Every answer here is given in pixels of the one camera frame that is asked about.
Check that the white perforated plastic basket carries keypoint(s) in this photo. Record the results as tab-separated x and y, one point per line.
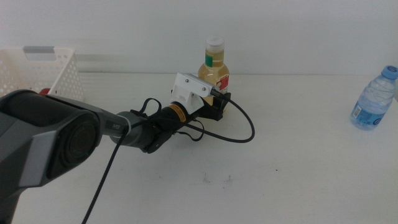
66	77

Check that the clear water bottle blue cap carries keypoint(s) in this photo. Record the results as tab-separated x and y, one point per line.
371	105

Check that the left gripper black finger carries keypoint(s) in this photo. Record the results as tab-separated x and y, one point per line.
224	101

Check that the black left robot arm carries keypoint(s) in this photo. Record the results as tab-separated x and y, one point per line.
46	124

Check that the yellow tea bottle white cap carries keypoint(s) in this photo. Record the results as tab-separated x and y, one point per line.
214	67

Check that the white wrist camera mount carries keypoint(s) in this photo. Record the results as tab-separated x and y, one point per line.
189	90

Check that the red soda can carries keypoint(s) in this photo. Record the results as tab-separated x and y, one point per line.
44	91

